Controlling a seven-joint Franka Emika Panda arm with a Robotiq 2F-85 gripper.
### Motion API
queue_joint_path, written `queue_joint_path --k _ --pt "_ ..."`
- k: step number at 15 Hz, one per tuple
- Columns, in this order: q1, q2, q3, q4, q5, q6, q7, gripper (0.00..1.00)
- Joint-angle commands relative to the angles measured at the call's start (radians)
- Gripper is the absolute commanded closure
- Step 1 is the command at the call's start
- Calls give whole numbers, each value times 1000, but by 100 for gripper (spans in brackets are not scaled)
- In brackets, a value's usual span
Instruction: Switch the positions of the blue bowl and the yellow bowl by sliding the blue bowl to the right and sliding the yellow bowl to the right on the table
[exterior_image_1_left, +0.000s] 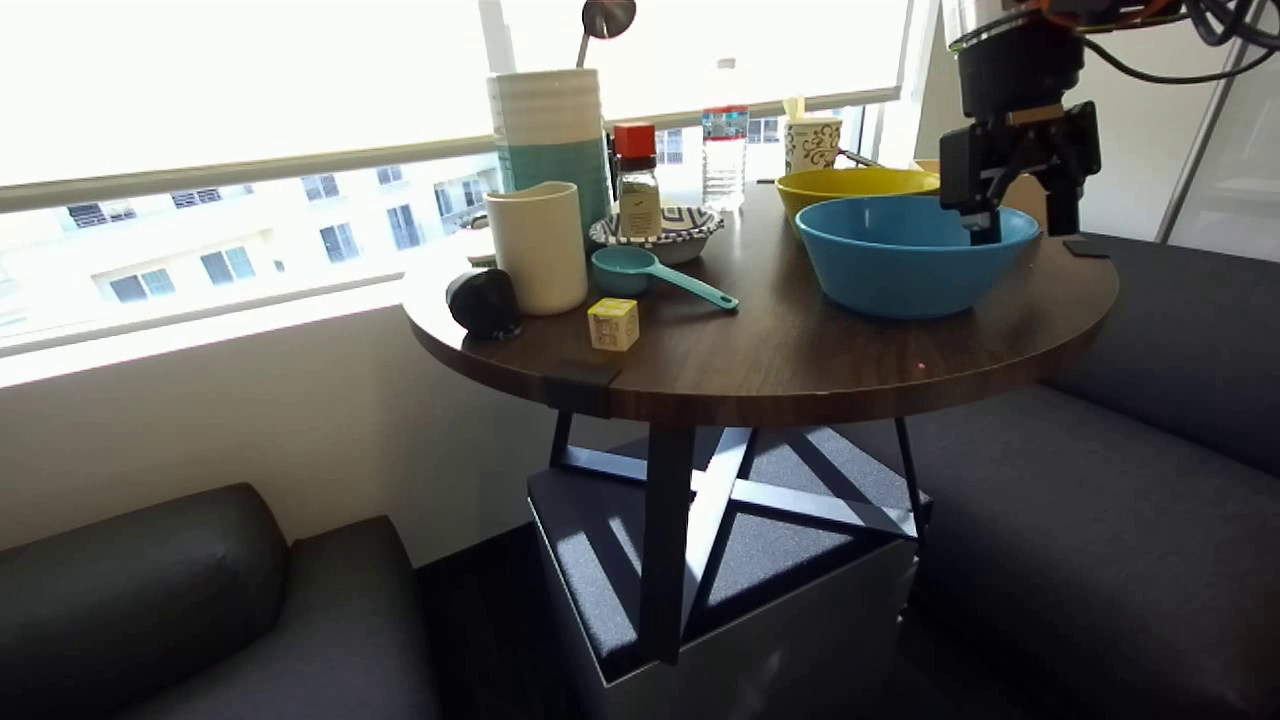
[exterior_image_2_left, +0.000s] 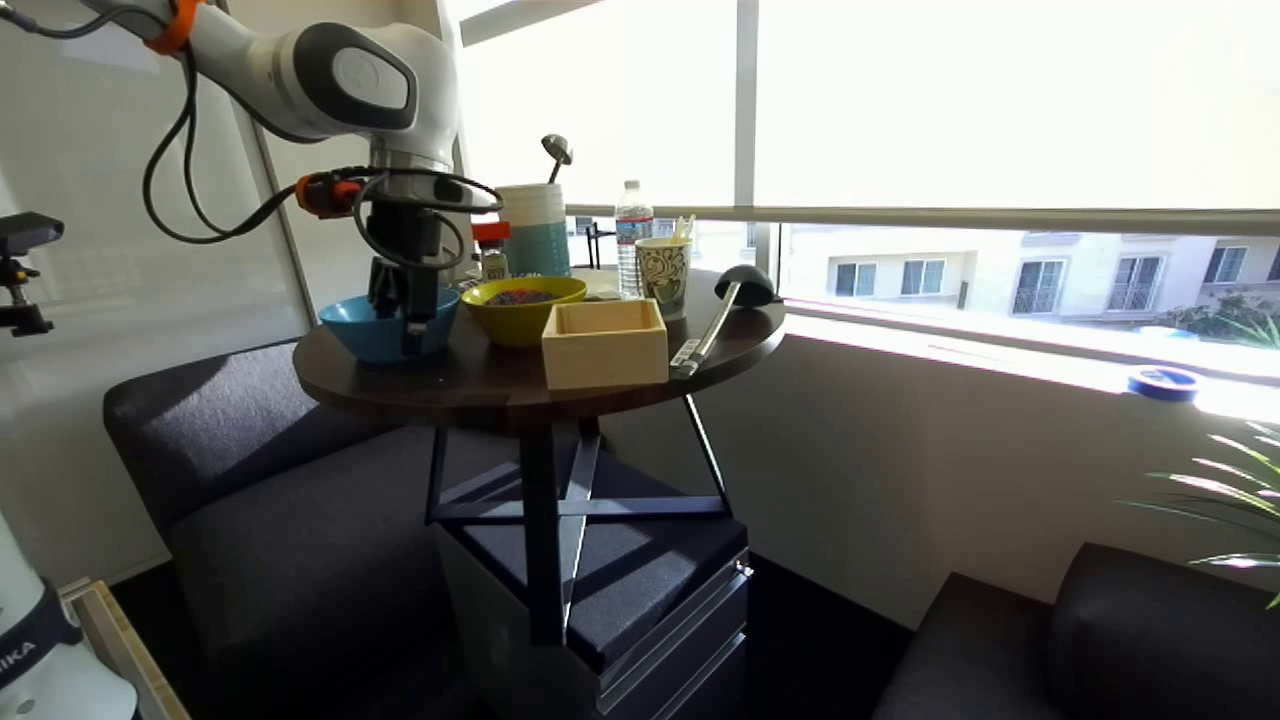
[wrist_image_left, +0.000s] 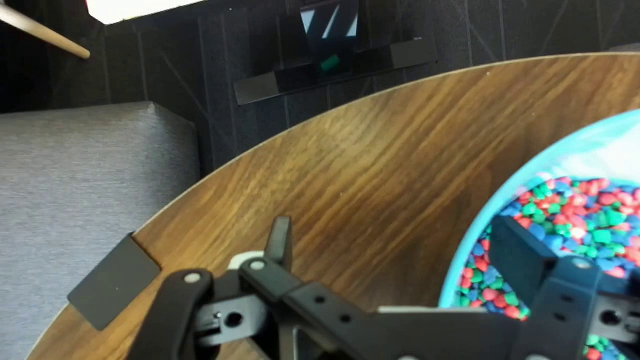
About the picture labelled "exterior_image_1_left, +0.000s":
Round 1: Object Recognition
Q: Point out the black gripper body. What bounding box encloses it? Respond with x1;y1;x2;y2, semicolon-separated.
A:
937;94;1108;220

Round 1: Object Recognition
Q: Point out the blue bowl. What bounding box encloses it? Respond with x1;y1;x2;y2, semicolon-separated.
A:
792;197;1049;323

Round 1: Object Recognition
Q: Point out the yellow bowl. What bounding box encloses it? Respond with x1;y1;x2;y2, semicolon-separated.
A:
775;165;944;225

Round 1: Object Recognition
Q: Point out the floral patterned cup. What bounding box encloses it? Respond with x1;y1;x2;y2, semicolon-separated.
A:
781;106;850;179

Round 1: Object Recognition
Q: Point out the round dark wood table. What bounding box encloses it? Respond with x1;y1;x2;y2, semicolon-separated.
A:
399;175;1125;671

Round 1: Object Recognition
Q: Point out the clear water bottle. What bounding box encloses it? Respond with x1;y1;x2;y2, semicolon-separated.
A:
698;104;752;211

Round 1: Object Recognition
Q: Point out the patterned shallow dish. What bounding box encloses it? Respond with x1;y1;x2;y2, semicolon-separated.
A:
586;201;727;269

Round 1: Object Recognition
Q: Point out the dark grey sofa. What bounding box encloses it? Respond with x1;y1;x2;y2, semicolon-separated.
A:
909;226;1280;720

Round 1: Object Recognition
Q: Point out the small beige jar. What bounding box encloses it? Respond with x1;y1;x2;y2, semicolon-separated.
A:
618;167;668;244

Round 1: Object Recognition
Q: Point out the teal measuring scoop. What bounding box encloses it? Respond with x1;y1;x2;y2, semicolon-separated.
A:
586;244;745;321

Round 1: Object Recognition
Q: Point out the small yellow cube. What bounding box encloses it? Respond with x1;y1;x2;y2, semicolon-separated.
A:
586;290;644;354

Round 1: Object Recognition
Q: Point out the metal spoon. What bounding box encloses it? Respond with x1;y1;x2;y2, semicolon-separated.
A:
571;0;642;75

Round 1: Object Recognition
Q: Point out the tall cream teal utensil holder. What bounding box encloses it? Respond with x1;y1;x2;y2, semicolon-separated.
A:
486;63;618;239

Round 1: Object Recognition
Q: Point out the cream cylindrical cup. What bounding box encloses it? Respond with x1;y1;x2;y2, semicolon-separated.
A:
486;179;597;321

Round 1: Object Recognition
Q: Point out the black ladle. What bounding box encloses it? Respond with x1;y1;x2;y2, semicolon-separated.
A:
440;264;525;340

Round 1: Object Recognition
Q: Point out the white building outside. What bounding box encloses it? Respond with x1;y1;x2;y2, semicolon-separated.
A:
54;154;513;313

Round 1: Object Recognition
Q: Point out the black leather armchair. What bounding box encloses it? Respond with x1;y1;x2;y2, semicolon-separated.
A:
0;478;443;720

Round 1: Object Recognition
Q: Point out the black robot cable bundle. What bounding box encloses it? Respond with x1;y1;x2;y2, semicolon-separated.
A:
1063;0;1280;86

